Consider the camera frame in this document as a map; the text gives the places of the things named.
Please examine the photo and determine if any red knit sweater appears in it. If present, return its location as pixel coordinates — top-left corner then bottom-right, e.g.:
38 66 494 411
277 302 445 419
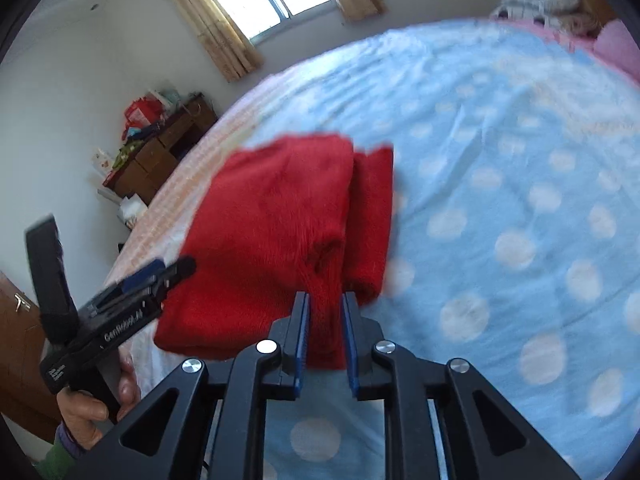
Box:
154 133 394 370

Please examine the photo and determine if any person's left hand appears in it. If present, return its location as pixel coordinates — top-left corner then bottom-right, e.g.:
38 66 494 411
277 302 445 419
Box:
56 347 141 458

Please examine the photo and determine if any white paper shopping bag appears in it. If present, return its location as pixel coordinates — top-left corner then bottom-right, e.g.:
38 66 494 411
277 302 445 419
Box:
117 194 148 231

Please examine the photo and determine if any brown wooden desk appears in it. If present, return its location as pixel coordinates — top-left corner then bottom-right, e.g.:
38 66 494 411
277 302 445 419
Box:
102 93 218 205

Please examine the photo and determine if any white carton on desk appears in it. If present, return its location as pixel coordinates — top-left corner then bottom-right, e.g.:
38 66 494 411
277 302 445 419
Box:
91 148 114 178

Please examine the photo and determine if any green cloth on desk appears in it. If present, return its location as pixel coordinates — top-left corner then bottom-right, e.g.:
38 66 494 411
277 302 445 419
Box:
112 141 143 171

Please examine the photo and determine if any red gift bag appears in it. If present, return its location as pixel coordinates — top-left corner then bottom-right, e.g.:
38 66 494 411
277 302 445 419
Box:
122 96 164 141

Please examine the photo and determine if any blue polka dot bedsheet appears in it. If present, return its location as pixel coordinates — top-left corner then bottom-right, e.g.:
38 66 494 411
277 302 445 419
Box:
110 20 639 479

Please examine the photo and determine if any left beige curtain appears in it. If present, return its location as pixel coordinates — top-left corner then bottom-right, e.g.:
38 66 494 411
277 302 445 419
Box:
172 0 262 82

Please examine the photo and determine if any pink floral pillow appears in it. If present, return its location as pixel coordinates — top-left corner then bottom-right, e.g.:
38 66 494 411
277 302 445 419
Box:
593 20 640 81

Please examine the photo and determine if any grey patterned pillow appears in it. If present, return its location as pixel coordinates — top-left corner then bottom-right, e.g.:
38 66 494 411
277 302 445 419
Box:
490 0 600 36

